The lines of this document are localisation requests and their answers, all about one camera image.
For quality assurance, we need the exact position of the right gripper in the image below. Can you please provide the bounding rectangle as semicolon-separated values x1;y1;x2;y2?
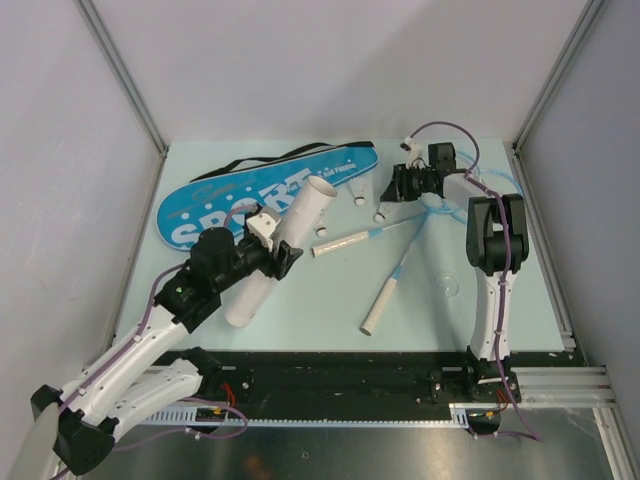
381;163;436;202

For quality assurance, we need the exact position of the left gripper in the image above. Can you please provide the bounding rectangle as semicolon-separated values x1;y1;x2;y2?
214;232;302;292

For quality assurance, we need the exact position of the white shuttlecock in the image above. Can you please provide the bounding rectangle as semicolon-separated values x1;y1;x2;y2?
348;175;372;207
374;202;398;223
314;210;327;237

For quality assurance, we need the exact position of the white shuttlecock tube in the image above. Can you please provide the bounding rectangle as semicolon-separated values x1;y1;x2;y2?
224;175;337;328

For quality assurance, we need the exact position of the clear tube lid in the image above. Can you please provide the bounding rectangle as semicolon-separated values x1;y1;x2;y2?
433;271;459;298

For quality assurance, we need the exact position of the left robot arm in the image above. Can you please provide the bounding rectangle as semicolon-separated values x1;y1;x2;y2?
31;227;303;475

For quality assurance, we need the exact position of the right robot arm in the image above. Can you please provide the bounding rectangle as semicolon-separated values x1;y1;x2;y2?
381;138;529;402

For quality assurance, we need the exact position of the blue racket bag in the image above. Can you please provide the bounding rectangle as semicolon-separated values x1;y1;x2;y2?
156;140;379;251

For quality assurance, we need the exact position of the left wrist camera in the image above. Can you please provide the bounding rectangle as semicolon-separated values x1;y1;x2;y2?
245;207;282;252

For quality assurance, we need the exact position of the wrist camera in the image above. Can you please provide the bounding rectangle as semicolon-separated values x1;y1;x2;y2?
245;207;282;252
400;136;424;168

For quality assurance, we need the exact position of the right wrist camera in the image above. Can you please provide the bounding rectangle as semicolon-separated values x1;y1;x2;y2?
400;136;424;168

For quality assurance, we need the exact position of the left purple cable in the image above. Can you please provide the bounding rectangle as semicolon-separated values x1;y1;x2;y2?
54;207;261;416

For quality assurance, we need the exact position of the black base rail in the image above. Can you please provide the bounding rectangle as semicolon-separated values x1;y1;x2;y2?
144;349;524;431

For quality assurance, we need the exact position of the right aluminium frame post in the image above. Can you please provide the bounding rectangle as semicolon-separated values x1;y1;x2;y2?
511;0;609;154

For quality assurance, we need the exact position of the aluminium frame post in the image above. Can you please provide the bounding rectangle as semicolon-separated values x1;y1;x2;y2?
73;0;168;158
511;0;609;154

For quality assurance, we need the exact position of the left aluminium frame post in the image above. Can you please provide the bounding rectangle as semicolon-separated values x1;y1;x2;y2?
73;0;168;158

